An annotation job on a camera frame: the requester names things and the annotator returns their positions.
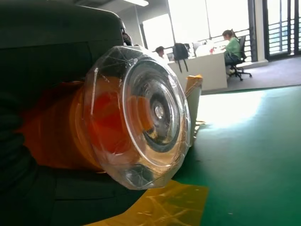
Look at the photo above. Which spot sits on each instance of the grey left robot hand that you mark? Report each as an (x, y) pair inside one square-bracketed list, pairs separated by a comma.
[(47, 40)]

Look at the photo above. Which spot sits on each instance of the orange bottle with clear cap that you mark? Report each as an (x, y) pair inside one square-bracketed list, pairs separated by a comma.
[(131, 124)]

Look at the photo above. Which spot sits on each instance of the ceiling light panel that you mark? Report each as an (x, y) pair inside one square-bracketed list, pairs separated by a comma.
[(137, 2)]

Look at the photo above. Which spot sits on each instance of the person behind desk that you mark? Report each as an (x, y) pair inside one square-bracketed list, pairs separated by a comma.
[(161, 51)]

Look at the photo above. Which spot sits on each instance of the black backpack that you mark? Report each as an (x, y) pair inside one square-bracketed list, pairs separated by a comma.
[(180, 52)]

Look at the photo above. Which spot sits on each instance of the white office desk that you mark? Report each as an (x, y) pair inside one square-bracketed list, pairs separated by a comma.
[(209, 71)]

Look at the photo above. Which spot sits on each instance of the yellow taped cardboard box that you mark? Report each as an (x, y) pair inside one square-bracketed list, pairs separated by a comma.
[(164, 206)]

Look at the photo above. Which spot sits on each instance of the person seated at desk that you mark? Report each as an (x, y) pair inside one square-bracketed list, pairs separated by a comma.
[(233, 46)]

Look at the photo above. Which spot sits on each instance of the black office chair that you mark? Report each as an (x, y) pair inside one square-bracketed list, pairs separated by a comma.
[(241, 67)]

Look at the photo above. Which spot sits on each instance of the green table mat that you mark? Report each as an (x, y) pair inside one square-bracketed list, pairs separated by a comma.
[(247, 162)]

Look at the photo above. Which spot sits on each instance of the black framed glass door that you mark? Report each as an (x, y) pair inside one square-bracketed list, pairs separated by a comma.
[(280, 31)]

